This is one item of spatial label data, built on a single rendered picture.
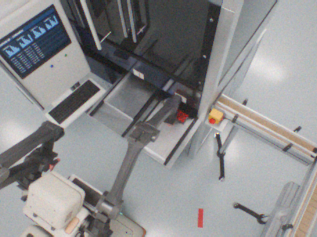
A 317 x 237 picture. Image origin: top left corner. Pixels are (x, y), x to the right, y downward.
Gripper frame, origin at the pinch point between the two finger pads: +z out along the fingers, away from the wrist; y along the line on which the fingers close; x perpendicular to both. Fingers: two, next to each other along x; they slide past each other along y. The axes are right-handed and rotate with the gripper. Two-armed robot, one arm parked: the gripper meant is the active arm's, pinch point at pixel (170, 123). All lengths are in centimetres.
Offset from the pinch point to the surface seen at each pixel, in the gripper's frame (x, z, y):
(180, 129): -6.9, 5.6, -0.3
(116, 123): 35.5, 5.9, -9.9
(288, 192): -92, 40, -5
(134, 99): 31.5, 5.4, 11.2
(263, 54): -60, 92, 165
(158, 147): 2.2, 5.8, -17.1
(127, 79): 43, 5, 25
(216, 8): -13, -84, 12
